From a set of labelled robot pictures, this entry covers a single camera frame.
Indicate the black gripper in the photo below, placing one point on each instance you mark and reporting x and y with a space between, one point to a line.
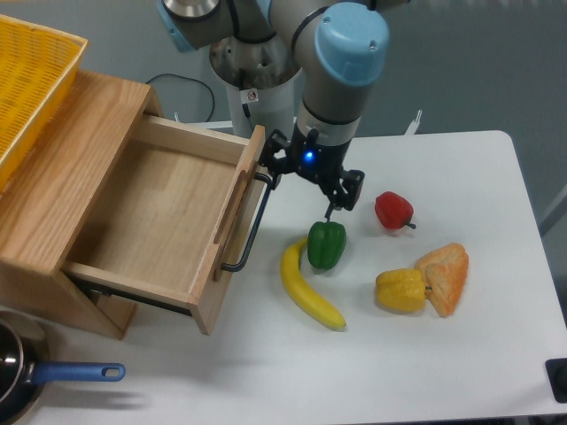
320 164

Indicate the wooden top drawer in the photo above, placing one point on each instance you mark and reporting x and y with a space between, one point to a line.
176 218

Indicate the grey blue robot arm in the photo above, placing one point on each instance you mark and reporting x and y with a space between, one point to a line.
191 24

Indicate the wooden drawer cabinet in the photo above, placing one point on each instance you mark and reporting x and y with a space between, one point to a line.
47 201

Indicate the green toy bell pepper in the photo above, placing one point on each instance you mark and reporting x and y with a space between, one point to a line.
326 242

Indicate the red toy bell pepper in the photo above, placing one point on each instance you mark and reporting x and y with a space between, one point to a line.
394 211

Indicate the yellow toy banana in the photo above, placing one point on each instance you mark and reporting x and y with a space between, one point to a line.
301 292

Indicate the yellow toy bell pepper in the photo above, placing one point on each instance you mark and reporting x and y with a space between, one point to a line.
401 290

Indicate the orange toy croissant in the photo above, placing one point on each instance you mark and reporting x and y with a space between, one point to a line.
444 273

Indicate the black corner device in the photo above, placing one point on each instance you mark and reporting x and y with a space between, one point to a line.
556 370

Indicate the yellow plastic basket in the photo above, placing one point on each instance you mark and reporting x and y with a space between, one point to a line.
38 67

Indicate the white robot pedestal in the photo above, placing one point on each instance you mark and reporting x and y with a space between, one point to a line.
316 82

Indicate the blue handled frying pan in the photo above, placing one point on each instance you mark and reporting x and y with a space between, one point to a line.
26 367

